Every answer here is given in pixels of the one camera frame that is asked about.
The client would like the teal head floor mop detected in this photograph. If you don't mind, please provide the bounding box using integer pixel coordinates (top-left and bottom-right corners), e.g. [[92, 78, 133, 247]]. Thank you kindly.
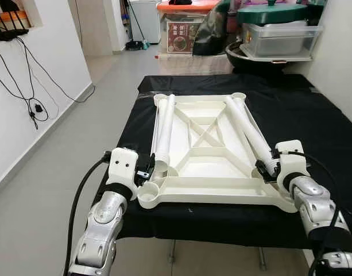
[[125, 0, 152, 51]]

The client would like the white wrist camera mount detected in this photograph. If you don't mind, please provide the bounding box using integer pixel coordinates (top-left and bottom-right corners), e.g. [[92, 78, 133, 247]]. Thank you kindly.
[[109, 148, 141, 190], [276, 140, 311, 179]]

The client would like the grey metal folding table frame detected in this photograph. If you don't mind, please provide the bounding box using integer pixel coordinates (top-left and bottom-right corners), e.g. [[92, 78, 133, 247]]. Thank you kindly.
[[168, 239, 268, 272]]

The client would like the white appliance cabinet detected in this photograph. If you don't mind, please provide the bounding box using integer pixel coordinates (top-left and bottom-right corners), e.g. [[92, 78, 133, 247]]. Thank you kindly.
[[130, 0, 162, 44]]

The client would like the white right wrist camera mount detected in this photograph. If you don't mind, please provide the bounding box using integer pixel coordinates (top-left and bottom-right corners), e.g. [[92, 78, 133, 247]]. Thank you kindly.
[[276, 140, 311, 179]]

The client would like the white towel cloth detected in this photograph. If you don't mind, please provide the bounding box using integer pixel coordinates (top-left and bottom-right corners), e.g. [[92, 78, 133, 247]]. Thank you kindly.
[[156, 52, 234, 75]]

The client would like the long black wall cable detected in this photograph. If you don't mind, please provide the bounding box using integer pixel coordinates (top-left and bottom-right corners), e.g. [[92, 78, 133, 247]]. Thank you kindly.
[[15, 37, 96, 104]]

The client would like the black round wok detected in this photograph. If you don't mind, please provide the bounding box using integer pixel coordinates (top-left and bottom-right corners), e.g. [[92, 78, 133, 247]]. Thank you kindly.
[[225, 40, 307, 74]]

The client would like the clear storage box orange lid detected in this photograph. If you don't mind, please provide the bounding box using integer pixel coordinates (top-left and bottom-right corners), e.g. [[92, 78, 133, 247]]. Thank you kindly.
[[157, 0, 222, 56]]

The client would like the dark green round pot lid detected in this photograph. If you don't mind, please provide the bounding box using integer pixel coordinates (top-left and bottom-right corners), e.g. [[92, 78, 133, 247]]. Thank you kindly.
[[237, 0, 310, 25]]

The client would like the clear tape strip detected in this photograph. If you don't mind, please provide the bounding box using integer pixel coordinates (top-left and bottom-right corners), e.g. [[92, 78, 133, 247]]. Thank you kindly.
[[137, 91, 159, 103]]

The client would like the black tablecloth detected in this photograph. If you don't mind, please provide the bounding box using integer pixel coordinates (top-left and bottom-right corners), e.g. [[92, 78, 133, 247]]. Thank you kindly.
[[101, 74, 352, 242]]

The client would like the looped black wall cable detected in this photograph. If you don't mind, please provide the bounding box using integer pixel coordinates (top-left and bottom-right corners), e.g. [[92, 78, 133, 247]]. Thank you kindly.
[[0, 40, 50, 130]]

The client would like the clear plastic container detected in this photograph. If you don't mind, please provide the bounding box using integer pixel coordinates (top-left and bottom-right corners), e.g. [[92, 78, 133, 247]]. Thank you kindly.
[[241, 21, 324, 59]]

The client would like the black wifi router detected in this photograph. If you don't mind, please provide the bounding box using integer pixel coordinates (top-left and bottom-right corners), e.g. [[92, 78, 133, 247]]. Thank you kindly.
[[0, 7, 32, 42]]

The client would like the white plastic children table top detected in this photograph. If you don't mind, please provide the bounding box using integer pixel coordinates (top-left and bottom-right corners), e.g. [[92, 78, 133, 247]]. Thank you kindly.
[[137, 91, 300, 213]]

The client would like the red printed carton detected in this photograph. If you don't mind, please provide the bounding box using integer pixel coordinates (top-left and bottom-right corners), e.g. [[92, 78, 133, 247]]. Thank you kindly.
[[166, 20, 199, 53]]

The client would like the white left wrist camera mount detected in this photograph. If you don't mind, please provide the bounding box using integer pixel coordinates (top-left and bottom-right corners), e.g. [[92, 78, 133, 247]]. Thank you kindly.
[[109, 148, 141, 190]]

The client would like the black plastic bag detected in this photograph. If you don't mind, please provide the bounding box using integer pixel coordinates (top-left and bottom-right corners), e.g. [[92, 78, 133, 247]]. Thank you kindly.
[[192, 0, 239, 57]]

